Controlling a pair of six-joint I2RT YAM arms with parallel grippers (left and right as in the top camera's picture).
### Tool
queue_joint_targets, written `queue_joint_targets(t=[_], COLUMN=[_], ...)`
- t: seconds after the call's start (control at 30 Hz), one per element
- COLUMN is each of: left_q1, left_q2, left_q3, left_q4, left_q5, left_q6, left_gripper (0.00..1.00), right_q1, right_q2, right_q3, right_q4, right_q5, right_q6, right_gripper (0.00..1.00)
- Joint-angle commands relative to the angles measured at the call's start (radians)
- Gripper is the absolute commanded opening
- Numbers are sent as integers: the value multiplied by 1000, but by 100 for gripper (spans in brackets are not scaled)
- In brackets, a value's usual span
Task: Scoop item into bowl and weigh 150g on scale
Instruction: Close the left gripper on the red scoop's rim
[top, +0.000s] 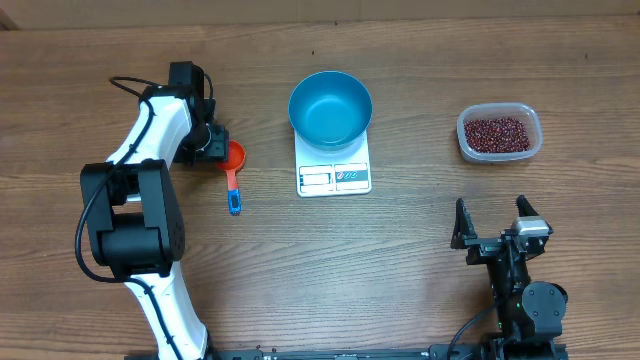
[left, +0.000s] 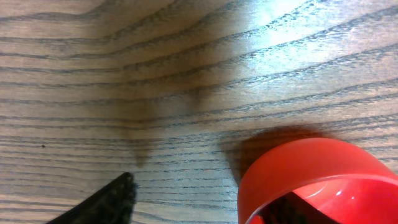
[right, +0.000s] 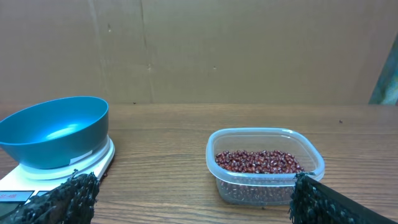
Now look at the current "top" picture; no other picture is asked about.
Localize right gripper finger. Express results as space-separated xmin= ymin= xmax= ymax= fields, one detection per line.
xmin=516 ymin=195 xmax=539 ymax=217
xmin=450 ymin=198 xmax=478 ymax=249

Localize orange measuring scoop blue handle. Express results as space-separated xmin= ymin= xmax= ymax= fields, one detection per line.
xmin=217 ymin=140 xmax=246 ymax=216

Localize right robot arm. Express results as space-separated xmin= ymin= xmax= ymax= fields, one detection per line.
xmin=446 ymin=195 xmax=568 ymax=359

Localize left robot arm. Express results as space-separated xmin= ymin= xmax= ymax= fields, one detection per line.
xmin=74 ymin=81 xmax=228 ymax=359

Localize white digital kitchen scale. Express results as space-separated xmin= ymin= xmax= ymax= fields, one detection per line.
xmin=294 ymin=133 xmax=372 ymax=198

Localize blue plastic bowl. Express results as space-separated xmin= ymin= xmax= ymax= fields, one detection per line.
xmin=287 ymin=70 xmax=374 ymax=151

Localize red adzuki beans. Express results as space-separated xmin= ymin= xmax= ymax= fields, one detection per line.
xmin=463 ymin=117 xmax=530 ymax=153

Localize clear plastic container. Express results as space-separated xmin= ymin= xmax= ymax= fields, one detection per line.
xmin=456 ymin=102 xmax=544 ymax=163

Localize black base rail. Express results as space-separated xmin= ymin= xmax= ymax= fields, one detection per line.
xmin=209 ymin=344 xmax=481 ymax=360

